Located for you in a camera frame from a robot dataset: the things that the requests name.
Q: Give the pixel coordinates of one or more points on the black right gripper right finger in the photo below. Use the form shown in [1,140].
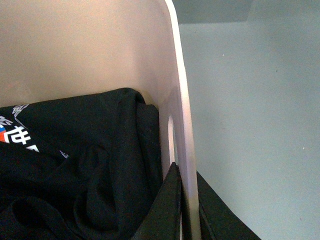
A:
[217,221]

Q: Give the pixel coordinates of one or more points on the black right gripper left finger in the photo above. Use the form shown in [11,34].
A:
[163,221]

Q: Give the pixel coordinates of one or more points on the beige plastic laundry hamper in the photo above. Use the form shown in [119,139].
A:
[53,49]

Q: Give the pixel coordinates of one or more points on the black printed t-shirt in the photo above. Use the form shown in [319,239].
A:
[80,168]

